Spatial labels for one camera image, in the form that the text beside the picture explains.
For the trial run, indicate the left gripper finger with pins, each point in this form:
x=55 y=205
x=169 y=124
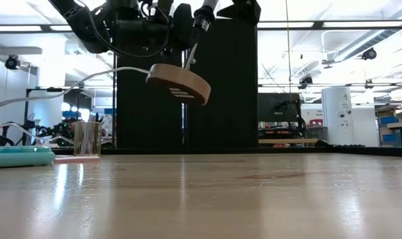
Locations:
x=183 y=26
x=247 y=10

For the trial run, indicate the black ceiling camera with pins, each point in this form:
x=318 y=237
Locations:
x=369 y=53
x=306 y=80
x=12 y=62

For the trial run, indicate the wooden side table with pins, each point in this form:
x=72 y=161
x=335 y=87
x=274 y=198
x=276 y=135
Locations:
x=401 y=125

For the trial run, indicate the white cylindrical unit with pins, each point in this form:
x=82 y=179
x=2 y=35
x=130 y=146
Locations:
x=337 y=116

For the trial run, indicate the black monitor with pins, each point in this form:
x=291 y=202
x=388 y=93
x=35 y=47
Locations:
x=277 y=106

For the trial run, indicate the teal power strip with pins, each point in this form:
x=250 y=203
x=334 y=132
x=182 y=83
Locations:
x=18 y=157

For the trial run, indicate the white cabinet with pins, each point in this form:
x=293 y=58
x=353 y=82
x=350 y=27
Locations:
x=365 y=126

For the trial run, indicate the pink sticky note pad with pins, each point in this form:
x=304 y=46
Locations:
x=74 y=159

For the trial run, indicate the black upright panel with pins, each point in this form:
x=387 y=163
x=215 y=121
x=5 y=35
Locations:
x=144 y=116
x=222 y=126

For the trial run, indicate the black stand frame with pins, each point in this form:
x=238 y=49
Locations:
x=54 y=89

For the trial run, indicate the black aluminium table frame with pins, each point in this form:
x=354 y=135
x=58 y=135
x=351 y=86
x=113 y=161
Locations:
x=287 y=150

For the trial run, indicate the lamp with round wooden base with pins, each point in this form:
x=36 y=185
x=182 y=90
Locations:
x=177 y=81

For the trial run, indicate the striped glass cup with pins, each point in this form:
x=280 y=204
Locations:
x=87 y=139

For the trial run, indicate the grey ceiling duct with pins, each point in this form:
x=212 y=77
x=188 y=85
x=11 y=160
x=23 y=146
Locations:
x=363 y=43

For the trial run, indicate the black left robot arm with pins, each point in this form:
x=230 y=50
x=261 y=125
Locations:
x=84 y=30

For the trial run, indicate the blue storage bin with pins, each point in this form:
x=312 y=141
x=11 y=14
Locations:
x=389 y=120
x=390 y=137

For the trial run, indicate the wooden shelf board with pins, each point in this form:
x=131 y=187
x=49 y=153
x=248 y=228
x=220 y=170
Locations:
x=287 y=141

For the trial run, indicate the black background robot arm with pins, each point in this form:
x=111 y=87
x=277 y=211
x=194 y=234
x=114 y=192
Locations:
x=62 y=127

